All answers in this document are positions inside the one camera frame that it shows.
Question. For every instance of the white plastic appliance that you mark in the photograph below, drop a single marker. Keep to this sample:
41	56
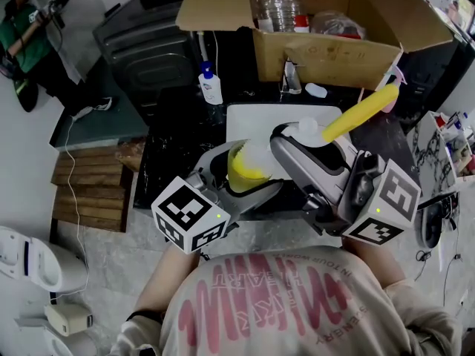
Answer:
70	343

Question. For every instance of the open cardboard box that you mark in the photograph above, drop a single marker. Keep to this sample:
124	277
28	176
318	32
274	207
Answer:
326	59

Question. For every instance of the black oval device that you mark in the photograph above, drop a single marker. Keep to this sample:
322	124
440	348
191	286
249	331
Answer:
429	226

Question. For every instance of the person's right forearm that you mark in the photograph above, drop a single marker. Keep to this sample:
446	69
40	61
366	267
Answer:
373	260

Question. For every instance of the beige power adapter box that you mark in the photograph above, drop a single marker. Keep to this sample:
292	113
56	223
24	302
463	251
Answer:
68	318

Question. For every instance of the clear plastic bag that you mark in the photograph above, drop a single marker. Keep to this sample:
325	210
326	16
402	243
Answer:
335	24

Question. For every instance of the yellow handled bottle brush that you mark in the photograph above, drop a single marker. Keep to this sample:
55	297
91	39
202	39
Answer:
360	115

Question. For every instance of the chrome faucet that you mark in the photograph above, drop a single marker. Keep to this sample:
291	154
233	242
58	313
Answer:
291	80

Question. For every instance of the thin wooden stick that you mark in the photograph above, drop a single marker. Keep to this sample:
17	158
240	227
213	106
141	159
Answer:
361	95

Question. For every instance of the person's left forearm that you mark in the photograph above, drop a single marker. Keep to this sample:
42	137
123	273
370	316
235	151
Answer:
163	278

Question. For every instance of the black cabinet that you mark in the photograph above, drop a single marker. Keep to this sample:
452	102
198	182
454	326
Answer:
426	72

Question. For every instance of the white blue pump soap bottle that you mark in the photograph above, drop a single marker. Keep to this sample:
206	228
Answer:
211	89

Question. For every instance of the white rectangular sink basin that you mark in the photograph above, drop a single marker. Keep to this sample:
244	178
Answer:
256	122

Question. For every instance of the brown mottled board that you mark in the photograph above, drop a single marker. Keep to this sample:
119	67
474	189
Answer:
130	156

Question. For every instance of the black wristband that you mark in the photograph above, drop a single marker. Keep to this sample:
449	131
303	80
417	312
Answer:
144	314

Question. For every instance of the red white container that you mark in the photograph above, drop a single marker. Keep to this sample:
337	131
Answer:
302	23

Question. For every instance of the small white soap bar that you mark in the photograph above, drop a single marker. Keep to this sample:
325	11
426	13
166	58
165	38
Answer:
315	90

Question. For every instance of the black washing machine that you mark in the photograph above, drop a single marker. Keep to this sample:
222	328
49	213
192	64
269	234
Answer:
144	58

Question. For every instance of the grey raised platform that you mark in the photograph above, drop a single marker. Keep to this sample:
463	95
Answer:
104	128

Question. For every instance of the pink spray bottle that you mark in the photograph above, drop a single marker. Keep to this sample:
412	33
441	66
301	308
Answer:
395	75

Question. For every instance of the beige shirt with pink print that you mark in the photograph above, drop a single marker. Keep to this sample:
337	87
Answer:
375	310

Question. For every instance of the brown wooden pallet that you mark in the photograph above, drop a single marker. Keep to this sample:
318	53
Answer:
91	191

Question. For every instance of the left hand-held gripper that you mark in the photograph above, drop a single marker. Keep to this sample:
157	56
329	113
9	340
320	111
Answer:
185	213

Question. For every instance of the large clear plastic bottle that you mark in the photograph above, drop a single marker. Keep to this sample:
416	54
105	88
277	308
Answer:
276	4

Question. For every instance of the white toilet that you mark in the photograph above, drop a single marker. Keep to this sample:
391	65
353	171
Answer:
35	262

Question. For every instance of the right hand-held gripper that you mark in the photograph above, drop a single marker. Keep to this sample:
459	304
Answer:
397	197

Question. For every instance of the marble pattern storage rack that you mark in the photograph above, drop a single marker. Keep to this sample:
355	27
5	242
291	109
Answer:
426	150

